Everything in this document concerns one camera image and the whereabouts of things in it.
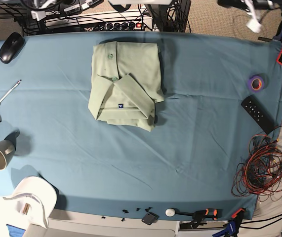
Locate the grey ceramic mug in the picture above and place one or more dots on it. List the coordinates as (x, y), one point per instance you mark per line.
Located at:
(7, 151)

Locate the black computer mouse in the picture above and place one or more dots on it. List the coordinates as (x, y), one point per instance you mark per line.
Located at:
(11, 47)

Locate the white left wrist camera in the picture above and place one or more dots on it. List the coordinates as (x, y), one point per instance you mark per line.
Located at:
(254, 25)

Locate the white round puck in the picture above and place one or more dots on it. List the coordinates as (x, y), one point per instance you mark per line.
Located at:
(170, 212)

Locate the white power strip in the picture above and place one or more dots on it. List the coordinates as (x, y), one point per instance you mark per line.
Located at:
(119, 26)

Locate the blue black clamp bottom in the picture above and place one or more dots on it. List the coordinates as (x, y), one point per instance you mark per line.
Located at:
(232, 227)

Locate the white baseball cap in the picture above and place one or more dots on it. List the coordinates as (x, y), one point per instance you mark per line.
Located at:
(33, 198)

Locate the blue table cloth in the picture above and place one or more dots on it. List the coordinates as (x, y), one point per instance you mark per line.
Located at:
(187, 162)

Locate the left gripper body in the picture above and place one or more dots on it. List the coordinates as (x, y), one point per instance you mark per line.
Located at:
(252, 6)

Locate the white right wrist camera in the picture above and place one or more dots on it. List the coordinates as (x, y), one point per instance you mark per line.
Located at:
(38, 15)

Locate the black orange bar clamp bottom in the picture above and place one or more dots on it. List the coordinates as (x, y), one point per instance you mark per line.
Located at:
(200, 215)

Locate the purple tape roll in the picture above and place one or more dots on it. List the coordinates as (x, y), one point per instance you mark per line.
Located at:
(256, 83)

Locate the black square plate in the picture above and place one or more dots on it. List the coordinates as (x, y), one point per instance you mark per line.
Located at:
(149, 218)

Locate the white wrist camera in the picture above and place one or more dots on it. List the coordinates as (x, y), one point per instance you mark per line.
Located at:
(254, 25)
(38, 15)

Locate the black remote control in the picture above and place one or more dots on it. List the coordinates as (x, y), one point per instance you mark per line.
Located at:
(259, 113)

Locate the light green T-shirt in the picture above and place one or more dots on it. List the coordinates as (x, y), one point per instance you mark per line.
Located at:
(125, 83)

